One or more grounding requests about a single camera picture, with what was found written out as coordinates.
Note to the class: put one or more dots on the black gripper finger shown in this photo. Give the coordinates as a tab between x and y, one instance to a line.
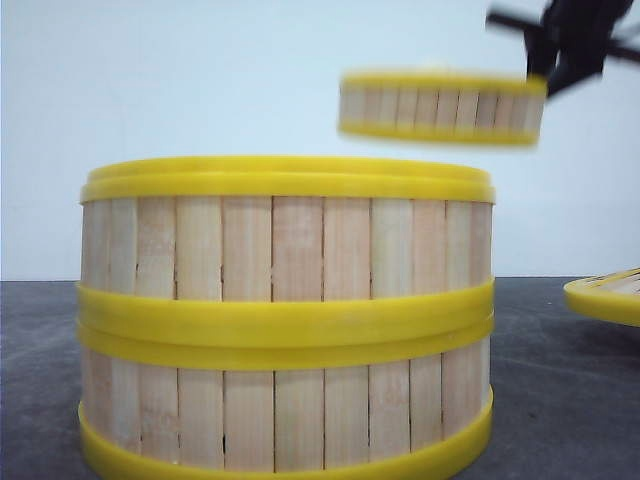
573	67
541	61

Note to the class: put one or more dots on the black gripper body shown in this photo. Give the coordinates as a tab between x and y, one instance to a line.
579	23

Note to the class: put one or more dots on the bamboo steamer lid yellow rim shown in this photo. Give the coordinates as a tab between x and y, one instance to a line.
613	297

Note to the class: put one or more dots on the front bamboo steamer basket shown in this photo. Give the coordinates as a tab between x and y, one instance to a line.
422	418

